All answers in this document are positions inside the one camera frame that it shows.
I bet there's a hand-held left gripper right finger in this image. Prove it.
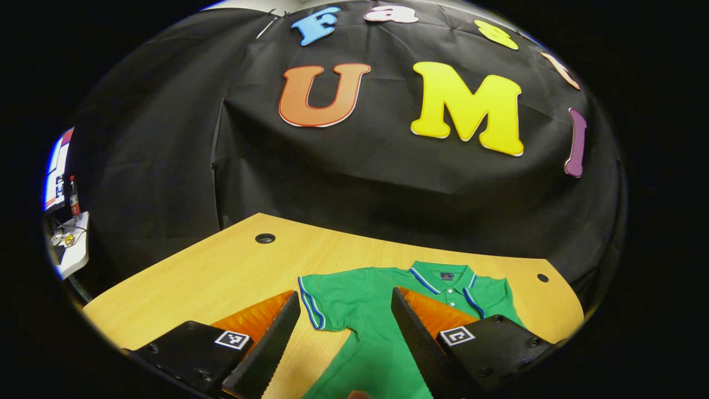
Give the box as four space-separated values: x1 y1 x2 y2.
391 287 556 399

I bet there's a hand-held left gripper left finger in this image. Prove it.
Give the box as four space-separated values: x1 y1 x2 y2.
123 290 301 399

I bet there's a white side shelf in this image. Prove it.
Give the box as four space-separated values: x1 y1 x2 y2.
49 211 90 279

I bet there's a green T-shirt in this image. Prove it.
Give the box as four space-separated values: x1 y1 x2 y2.
297 261 526 399

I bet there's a bright display screen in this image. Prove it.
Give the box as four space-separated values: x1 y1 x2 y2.
43 127 75 212

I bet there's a black backdrop cloth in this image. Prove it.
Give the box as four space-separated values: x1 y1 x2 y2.
66 0 626 300

